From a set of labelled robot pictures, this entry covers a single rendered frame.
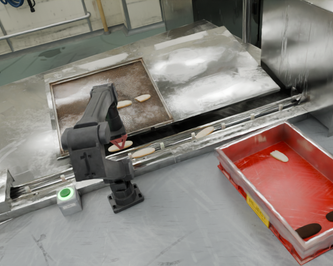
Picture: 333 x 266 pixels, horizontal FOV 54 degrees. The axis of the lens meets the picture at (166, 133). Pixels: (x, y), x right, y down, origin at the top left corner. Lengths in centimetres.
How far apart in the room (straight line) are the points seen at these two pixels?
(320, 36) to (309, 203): 60
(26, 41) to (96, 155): 431
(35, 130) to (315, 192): 131
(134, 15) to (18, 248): 387
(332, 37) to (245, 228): 72
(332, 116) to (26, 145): 135
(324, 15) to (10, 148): 145
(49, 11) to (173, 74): 341
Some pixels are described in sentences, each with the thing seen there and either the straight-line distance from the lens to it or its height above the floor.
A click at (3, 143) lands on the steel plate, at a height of 82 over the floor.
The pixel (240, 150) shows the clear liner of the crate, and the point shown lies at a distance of 130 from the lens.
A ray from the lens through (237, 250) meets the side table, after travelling 110.
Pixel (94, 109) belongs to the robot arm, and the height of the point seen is 127.
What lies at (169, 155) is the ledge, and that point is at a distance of 132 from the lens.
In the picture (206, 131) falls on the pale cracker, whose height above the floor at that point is 86.
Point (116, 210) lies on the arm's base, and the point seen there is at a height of 84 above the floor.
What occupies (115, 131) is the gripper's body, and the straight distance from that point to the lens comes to 124.
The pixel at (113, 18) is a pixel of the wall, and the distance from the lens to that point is 501.
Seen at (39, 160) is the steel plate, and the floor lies 82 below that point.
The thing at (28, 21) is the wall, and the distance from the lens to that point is 495.
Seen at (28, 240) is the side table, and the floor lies 82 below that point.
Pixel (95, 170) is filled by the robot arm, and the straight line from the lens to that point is 81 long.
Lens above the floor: 177
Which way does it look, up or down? 39 degrees down
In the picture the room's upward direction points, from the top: 10 degrees counter-clockwise
